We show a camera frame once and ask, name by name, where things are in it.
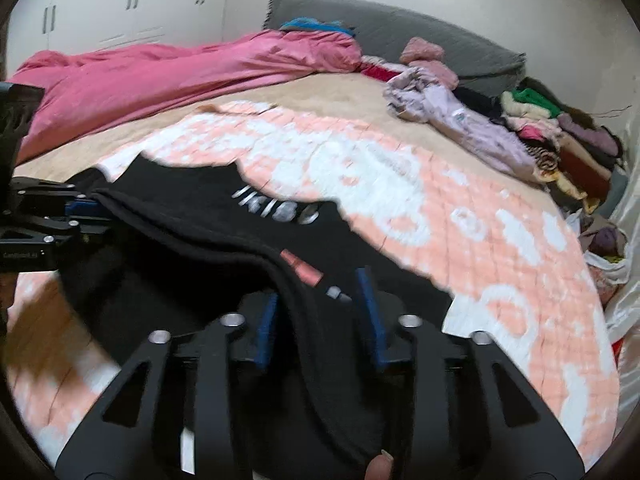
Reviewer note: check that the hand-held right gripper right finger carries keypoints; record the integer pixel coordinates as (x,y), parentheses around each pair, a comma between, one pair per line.
(372,320)

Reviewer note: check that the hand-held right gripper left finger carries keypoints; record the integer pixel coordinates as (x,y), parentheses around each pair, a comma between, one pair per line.
(267,330)

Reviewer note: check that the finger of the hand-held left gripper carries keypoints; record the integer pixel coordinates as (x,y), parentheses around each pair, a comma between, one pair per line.
(55,195)
(65,227)

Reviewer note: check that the black shirt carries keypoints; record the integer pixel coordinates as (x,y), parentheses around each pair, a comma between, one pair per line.
(200,240)

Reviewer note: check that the white bag of clothes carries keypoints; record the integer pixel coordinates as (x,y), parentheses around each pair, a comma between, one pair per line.
(607,242)

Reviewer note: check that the stack of folded clothes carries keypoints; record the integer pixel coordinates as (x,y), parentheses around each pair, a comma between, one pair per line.
(575,150)

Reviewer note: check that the person's right hand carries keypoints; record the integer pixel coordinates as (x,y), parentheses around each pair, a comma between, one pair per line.
(379,467)

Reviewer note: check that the pink and white printed blanket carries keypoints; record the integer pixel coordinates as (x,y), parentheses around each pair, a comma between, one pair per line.
(450,240)

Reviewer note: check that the pink duvet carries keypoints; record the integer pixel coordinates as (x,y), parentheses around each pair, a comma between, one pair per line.
(150,75)

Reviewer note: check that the white wardrobe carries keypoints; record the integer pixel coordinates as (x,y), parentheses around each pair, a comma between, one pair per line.
(100,0)

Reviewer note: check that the lilac garment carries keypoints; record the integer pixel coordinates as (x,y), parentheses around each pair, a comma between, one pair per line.
(465,120)

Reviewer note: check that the beige bedsheet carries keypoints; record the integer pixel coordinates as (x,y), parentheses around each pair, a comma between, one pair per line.
(325,95)

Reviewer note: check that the black garment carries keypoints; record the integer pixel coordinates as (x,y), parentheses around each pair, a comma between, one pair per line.
(475,100)

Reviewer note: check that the red cloth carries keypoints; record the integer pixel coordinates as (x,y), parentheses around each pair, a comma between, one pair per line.
(380,71)

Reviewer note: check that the white curtain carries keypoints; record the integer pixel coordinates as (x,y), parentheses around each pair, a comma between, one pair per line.
(627,240)

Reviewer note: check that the pink fluffy garment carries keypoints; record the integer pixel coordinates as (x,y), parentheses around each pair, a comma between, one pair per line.
(422,50)

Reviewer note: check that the grey headboard cover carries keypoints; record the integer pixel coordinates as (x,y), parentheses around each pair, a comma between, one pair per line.
(400,25)

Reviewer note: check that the blue cloth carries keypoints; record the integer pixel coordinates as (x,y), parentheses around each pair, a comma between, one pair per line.
(305,24)

